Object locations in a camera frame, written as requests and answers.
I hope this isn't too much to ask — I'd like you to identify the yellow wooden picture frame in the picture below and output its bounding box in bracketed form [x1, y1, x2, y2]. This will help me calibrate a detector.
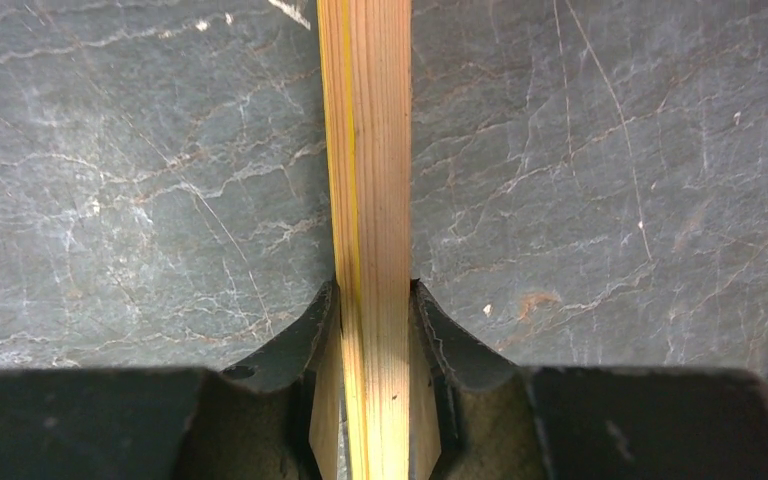
[317, 1, 441, 479]

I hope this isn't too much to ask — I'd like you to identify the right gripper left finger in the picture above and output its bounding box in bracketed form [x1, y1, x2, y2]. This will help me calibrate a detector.
[223, 280, 339, 479]

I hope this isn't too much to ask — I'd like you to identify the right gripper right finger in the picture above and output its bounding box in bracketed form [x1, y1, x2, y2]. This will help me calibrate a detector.
[410, 279, 537, 479]

